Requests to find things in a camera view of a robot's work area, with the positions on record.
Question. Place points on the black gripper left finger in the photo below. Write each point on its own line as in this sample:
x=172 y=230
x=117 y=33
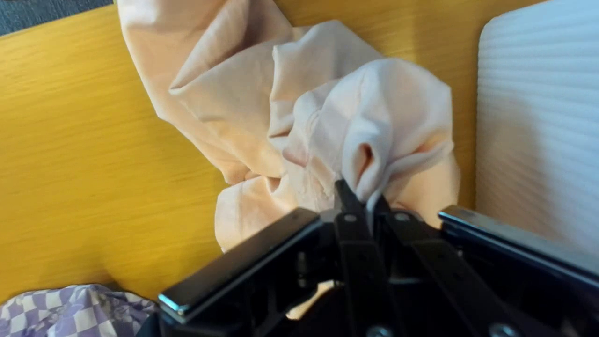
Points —
x=250 y=269

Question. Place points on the purple white checkered cloth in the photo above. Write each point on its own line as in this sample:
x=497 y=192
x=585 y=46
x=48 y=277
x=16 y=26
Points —
x=76 y=312

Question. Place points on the white plastic basket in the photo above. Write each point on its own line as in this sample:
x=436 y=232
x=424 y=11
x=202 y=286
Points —
x=544 y=119

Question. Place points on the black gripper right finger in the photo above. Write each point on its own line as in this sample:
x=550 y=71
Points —
x=475 y=275

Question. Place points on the peach beige cloth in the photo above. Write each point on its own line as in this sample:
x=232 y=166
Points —
x=282 y=114

